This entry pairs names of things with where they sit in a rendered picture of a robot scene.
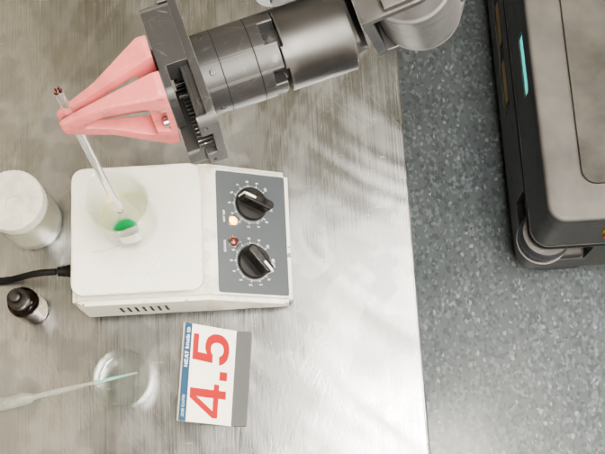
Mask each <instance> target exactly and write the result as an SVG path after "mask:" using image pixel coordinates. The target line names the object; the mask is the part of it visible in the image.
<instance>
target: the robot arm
mask: <svg viewBox="0 0 605 454"><path fill-rule="evenodd" d="M255 1H256V3H257V4H258V5H261V6H264V7H274V8H272V9H269V10H266V11H264V12H261V13H258V14H253V15H251V16H248V17H244V18H241V19H238V20H236V21H233V22H230V23H225V24H223V25H220V26H217V27H214V28H211V29H209V30H206V31H203V32H198V33H196V34H193V35H189V36H188V34H187V31H186V28H185V24H184V22H183V19H182V16H181V14H180V12H179V9H178V6H177V3H176V0H155V5H152V6H150V7H147V8H144V9H141V10H139V12H140V17H141V20H142V22H143V25H144V27H145V30H146V33H147V35H148V38H149V43H150V46H151V48H152V50H150V49H149V45H148V42H147V39H146V36H145V35H142V36H140V37H137V38H135V39H134V40H133V41H132V42H131V43H130V44H129V45H128V46H127V47H126V49H125V50H124V51H123V52H122V53H121V54H120V55H119V56H118V57H117V58H116V59H115V60H114V61H113V63H112V64H111V65H110V66H109V67H108V68H107V69H106V70H105V71H104V72H103V73H102V74H101V75H100V76H99V78H98V79H97V80H96V81H95V82H94V83H93V84H91V85H90V86H89V87H87V88H86V89H85V90H84V91H82V92H81V93H80V94H79V95H77V96H76V97H74V98H73V99H72V100H71V101H69V104H70V106H71V108H72V110H73V112H74V113H73V114H71V115H70V116H68V117H66V115H65V114H64V112H63V111H62V109H61V108H60V109H59V110H58V111H57V117H58V118H59V125H60V127H61V129H62V131H63V132H64V133H65V134H81V135H119V136H124V137H131V138H136V139H142V140H148V141H159V142H165V143H171V144H174V143H177V142H180V141H181V138H180V135H179V131H178V128H179V130H180V132H181V134H182V137H183V140H184V143H185V147H186V150H187V153H188V156H189V159H190V161H191V164H194V163H197V162H200V161H203V160H206V159H209V161H210V164H213V163H216V162H219V161H222V160H225V159H228V158H229V156H228V153H227V150H226V146H225V143H224V139H223V137H222V133H221V127H220V124H219V121H218V117H217V116H219V115H222V114H226V113H229V112H232V111H235V110H238V109H240V108H243V107H246V106H249V105H252V104H256V103H259V102H262V101H265V100H267V99H270V98H273V97H276V96H278V95H281V94H284V93H287V92H288V90H289V87H290V88H291V89H292V90H293V91H294V90H297V89H300V88H303V87H306V86H310V85H313V84H316V83H319V82H321V81H324V80H327V79H330V78H333V77H337V76H340V75H343V74H346V73H348V72H351V71H354V70H357V69H359V54H360V53H361V52H363V51H365V50H368V49H369V47H368V45H367V42H366V38H365V35H364V33H363V31H362V28H361V26H360V23H361V25H362V26H363V28H364V30H365V32H366V34H367V36H368V38H369V39H370V41H371V42H372V44H373V45H374V47H375V49H376V51H377V53H378V55H379V56H380V57H382V56H383V55H385V54H388V53H390V52H393V51H395V50H398V49H400V48H405V49H407V50H430V49H433V48H436V47H437V46H439V45H441V44H442V43H444V42H445V41H446V40H448V39H449V38H450V37H451V35H452V34H453V33H454V31H455V30H456V27H457V25H458V24H459V21H460V18H461V14H462V11H463V8H464V4H465V0H352V2H353V4H352V2H351V0H255ZM353 5H354V6H353ZM354 7H355V9H356V11H357V14H356V12H355V9H354ZM357 16H358V18H359V20H358V19H357ZM359 21H360V23H359ZM133 77H137V78H138V80H136V81H134V82H132V83H130V84H129V85H127V86H124V87H122V88H120V89H118V90H117V91H115V92H113V93H111V94H109V95H107V94H108V93H110V92H112V91H113V90H114V89H115V88H117V87H118V86H120V85H122V84H123V83H125V82H127V81H128V80H130V79H131V78H133ZM171 80H174V83H175V86H176V90H177V91H175V90H174V88H173V85H172V82H171ZM105 95H107V96H105ZM103 96H104V97H103ZM102 97H103V98H102ZM100 98H101V99H100ZM147 111H150V115H147V116H137V117H126V118H115V119H106V118H112V117H116V116H122V115H126V114H135V113H141V112H147ZM101 119H104V120H101Z"/></svg>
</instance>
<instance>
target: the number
mask: <svg viewBox="0 0 605 454"><path fill-rule="evenodd" d="M230 345H231V332H225V331H216V330H210V329H205V328H199V327H194V326H193V329H192V342H191V354H190V367H189V379H188V392H187V405H186V418H188V419H196V420H205V421H213V422H226V416H227V402H228V387H229V373H230Z"/></svg>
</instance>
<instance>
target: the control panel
mask: <svg viewBox="0 0 605 454"><path fill-rule="evenodd" d="M215 187H216V217H217V247H218V277H219V291H220V292H223V293H239V294H254V295H285V296H287V295H289V279H288V260H287V241H286V221H285V202H284V178H283V177H270V176H262V175H254V174H247V173H239V172H230V171H222V170H215ZM247 187H254V188H256V189H258V190H259V191H261V192H262V193H263V194H264V196H265V197H266V199H268V200H270V201H272V202H273V203H274V207H273V209H271V210H269V211H268V212H266V214H265V215H264V216H263V217H262V218H261V219H259V220H256V221H250V220H247V219H245V218H244V217H243V216H242V215H241V214H240V213H239V211H238V209H237V206H236V199H237V196H238V194H239V192H240V191H241V190H243V189H245V188H247ZM232 216H234V217H236V218H237V223H236V224H235V225H232V224H231V223H230V218H231V217H232ZM233 237H234V238H236V239H237V240H238V244H237V245H236V246H233V245H231V244H230V239H231V238H233ZM250 244H256V245H258V246H259V247H261V248H263V249H264V250H265V251H266V253H267V255H268V257H269V259H270V262H271V263H272V265H273V266H274V271H273V272H272V273H270V274H268V275H264V276H263V277H261V278H256V279H255V278H250V277H247V276H245V275H244V274H243V273H242V271H241V270H240V268H239V262H238V258H239V253H240V252H241V250H242V249H244V248H245V247H247V246H248V245H250Z"/></svg>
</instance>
